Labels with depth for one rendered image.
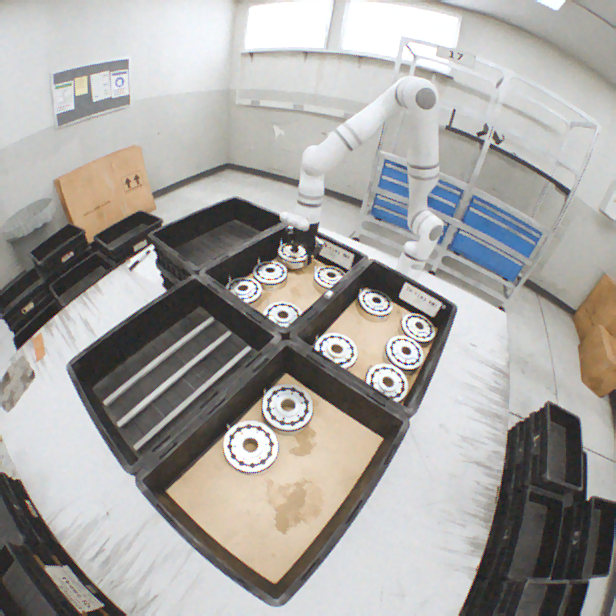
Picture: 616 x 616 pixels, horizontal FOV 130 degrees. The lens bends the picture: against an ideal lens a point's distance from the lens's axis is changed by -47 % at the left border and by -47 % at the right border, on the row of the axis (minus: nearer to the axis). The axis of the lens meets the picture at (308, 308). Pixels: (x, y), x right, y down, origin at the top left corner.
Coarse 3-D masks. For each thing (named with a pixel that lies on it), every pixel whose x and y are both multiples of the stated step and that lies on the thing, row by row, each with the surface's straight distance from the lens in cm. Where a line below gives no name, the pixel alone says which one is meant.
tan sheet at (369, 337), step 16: (352, 304) 80; (336, 320) 74; (352, 320) 75; (368, 320) 77; (352, 336) 71; (368, 336) 73; (384, 336) 75; (368, 352) 70; (352, 368) 66; (384, 384) 66
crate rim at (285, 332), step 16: (288, 224) 91; (256, 240) 82; (336, 240) 87; (224, 256) 76; (352, 272) 74; (224, 288) 66; (336, 288) 68; (240, 304) 61; (272, 320) 58; (288, 336) 57
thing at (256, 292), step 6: (234, 282) 78; (240, 282) 77; (246, 282) 77; (252, 282) 77; (228, 288) 76; (252, 288) 75; (258, 288) 76; (252, 294) 73; (258, 294) 73; (246, 300) 72; (252, 300) 72
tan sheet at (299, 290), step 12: (312, 264) 91; (252, 276) 84; (288, 276) 84; (300, 276) 85; (312, 276) 86; (288, 288) 80; (300, 288) 81; (312, 288) 81; (264, 300) 76; (276, 300) 76; (288, 300) 77; (300, 300) 77; (312, 300) 78
